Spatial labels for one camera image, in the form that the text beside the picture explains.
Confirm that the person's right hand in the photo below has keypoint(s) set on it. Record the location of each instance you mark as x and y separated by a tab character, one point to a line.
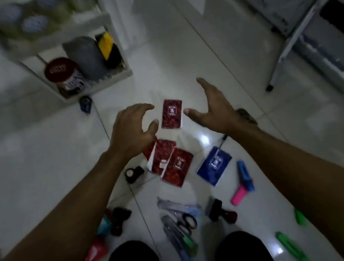
218	113

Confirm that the person's left hand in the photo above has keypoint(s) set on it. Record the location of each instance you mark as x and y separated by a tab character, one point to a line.
128	134

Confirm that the person's right thumb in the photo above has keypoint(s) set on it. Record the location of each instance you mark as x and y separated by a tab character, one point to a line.
195	114

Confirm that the person's left thumb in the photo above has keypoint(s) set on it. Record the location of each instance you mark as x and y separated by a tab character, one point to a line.
152	130

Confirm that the person's left forearm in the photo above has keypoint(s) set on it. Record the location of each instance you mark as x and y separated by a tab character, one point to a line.
56	230

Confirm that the person's right forearm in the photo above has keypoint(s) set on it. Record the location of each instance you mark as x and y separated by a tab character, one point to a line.
310	187

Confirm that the red playing card pack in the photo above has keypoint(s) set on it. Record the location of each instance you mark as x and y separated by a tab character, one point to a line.
149	152
171	113
176	167
162	156

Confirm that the black pen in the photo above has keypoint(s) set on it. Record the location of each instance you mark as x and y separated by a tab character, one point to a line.
223	140

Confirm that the small black ink bottle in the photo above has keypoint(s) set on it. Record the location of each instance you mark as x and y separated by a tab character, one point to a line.
133	174

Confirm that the blue playing card pack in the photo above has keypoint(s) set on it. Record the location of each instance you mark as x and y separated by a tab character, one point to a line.
213	165

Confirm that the small blue tape dispenser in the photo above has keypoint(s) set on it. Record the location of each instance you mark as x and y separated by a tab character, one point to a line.
86	104

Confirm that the blue highlighter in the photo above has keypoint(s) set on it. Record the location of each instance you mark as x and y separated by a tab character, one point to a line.
245	176

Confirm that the light blue stapler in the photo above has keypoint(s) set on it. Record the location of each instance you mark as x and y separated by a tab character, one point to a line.
195	210

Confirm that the yellow and black box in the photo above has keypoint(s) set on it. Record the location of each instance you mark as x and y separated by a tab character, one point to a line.
108	49

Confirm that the pink highlighter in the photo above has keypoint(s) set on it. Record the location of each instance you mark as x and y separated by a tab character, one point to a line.
240	195

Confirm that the grey cloth roll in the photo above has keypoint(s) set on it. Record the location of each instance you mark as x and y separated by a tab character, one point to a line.
86	58

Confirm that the black and red rubber stamp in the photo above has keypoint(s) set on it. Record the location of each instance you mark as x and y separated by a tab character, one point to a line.
220	210

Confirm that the red-lidded jar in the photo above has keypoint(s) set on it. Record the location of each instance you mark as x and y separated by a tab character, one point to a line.
64	74

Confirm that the teal marker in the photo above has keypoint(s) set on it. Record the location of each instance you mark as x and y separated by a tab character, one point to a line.
104	226

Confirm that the green and grey utility knife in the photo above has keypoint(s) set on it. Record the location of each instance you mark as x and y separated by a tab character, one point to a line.
179	239

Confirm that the white plastic shelf rack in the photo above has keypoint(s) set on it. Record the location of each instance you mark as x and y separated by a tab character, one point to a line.
90	29

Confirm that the short green highlighter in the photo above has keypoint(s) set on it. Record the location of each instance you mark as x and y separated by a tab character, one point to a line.
300	217

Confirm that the person's right leg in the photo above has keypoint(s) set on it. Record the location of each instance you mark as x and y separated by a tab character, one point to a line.
243	253

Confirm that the group of cans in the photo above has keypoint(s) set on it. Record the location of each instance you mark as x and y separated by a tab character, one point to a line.
38	13

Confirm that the long green highlighter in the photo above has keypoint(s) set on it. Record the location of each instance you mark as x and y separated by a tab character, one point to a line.
291	247

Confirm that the grey metal frame stand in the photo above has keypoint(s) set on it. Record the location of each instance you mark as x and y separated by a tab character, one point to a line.
299	19

